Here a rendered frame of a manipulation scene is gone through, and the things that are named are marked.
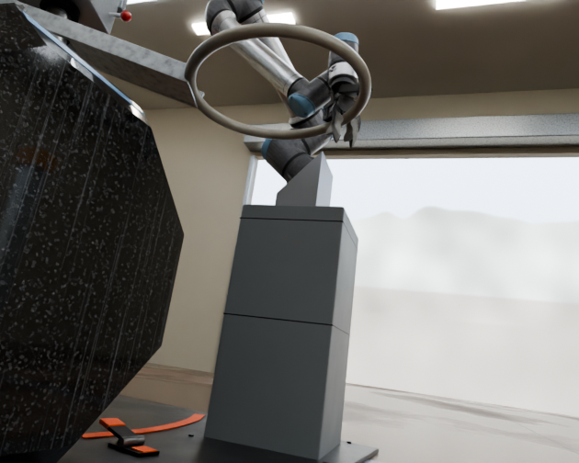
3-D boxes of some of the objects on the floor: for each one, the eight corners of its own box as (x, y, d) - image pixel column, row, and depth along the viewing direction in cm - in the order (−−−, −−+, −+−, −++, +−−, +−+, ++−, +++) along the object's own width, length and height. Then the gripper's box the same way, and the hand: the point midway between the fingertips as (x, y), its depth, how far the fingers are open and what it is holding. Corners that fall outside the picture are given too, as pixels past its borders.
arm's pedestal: (239, 424, 189) (267, 236, 212) (355, 446, 173) (371, 241, 197) (180, 440, 143) (225, 197, 166) (331, 472, 128) (356, 200, 151)
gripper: (348, 98, 141) (346, 159, 134) (317, 85, 135) (314, 148, 129) (365, 85, 133) (364, 148, 127) (334, 71, 128) (331, 136, 122)
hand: (345, 140), depth 126 cm, fingers closed on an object, 4 cm apart
